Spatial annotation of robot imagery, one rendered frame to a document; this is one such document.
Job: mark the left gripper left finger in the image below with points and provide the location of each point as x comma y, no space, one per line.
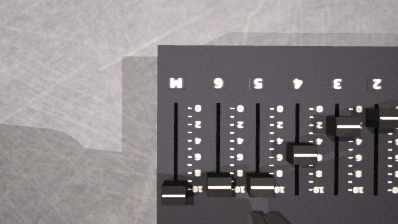
256,218

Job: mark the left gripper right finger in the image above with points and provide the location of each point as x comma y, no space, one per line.
274,218

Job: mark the dark grey lighting desk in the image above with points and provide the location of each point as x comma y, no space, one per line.
308,132

